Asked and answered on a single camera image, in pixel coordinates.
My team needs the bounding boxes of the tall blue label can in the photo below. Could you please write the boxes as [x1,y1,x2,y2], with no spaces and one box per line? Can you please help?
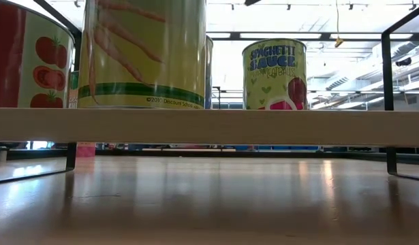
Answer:
[204,35,215,110]

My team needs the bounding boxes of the spaghetti sauce can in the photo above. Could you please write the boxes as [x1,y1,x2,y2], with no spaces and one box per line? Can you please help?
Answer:
[242,37,308,111]

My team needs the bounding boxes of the tall yellow carrots can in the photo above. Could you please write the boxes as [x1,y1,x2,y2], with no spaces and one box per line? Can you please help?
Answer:
[77,0,207,110]

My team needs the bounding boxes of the red label food can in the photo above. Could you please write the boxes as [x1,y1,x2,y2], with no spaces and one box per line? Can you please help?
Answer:
[76,142,97,158]

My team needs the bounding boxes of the tomato print food can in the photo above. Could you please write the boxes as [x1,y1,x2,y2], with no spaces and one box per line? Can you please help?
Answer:
[0,0,76,109]

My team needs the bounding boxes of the black overhead light bar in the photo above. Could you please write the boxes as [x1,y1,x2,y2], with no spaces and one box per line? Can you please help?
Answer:
[205,31,419,42]

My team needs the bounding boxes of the black aluminium rig frame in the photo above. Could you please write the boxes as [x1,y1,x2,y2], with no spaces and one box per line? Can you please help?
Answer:
[95,148,419,163]

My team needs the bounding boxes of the thin black horizontal rail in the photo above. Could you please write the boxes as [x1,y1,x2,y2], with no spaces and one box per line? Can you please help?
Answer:
[212,88,419,95]

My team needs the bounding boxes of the hanging cable yellow tag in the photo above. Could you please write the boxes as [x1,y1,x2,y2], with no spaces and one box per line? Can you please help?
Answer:
[335,0,345,48]

